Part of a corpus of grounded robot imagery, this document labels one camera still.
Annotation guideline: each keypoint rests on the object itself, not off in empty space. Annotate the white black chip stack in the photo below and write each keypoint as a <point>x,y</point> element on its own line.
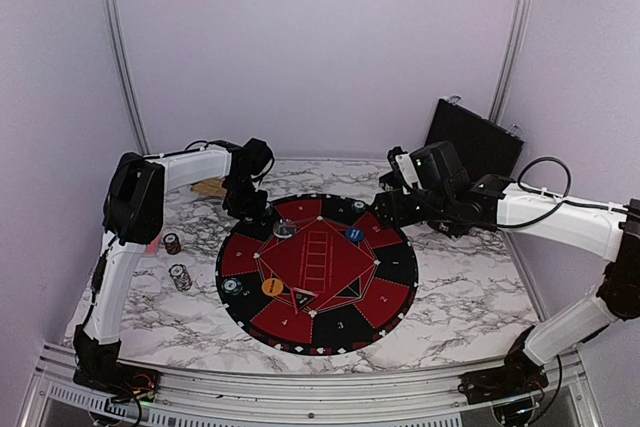
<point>180,277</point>

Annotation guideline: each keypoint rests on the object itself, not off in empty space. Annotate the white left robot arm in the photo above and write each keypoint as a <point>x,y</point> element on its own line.
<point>134,217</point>

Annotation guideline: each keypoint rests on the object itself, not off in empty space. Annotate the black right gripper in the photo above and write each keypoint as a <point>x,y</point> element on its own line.
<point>384,200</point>

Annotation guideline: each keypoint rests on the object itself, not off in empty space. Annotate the round red black poker mat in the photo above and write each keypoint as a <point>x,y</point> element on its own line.
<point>364,289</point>

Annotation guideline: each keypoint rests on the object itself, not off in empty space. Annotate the clear round dealer button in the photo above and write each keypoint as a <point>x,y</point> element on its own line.
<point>284,229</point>

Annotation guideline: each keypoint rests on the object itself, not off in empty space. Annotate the blue green chip pile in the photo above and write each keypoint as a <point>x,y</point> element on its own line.
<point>358,206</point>
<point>232,286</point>

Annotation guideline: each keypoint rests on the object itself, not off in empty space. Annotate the woven bamboo tray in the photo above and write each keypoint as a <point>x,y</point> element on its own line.
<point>210,187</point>

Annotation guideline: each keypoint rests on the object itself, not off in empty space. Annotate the orange black chip stack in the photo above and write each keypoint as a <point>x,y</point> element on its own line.
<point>172,243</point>

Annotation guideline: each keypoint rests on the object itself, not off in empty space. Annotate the left aluminium wall post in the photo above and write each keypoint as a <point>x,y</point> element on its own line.
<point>124,74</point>

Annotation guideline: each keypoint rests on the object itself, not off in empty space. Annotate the aluminium front rail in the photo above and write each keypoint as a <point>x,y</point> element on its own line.
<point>423,397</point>

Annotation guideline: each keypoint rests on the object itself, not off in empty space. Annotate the red playing card deck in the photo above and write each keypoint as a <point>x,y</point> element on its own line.
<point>153,246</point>

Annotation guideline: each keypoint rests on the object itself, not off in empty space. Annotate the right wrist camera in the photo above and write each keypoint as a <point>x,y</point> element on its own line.
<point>404,169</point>

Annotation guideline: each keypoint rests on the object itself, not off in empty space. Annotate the right aluminium wall post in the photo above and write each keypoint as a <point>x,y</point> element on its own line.
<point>514,45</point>

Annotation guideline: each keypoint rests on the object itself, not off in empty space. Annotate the orange round blind button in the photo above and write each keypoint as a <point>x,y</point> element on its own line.
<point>272,287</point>

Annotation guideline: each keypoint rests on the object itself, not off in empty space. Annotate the black triangular button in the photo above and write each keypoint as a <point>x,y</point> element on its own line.
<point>301,298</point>

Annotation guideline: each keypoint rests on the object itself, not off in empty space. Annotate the blue round blind button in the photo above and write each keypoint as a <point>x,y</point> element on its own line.
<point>355,235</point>

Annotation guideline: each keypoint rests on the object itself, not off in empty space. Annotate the black poker chip case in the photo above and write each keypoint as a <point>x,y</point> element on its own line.
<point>464,166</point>

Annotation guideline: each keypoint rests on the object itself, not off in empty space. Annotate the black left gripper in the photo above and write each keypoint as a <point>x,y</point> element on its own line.
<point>255,212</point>

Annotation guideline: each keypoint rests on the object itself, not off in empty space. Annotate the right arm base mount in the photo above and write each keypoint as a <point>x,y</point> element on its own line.
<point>517,375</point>

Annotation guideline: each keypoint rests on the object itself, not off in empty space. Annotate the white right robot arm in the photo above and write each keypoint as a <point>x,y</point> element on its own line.
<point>608,230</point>

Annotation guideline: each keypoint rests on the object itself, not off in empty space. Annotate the aluminium wall post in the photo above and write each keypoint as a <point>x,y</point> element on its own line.
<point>124,74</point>
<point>514,45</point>

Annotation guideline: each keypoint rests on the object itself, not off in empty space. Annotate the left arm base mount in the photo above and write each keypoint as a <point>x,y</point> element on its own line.
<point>98,367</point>

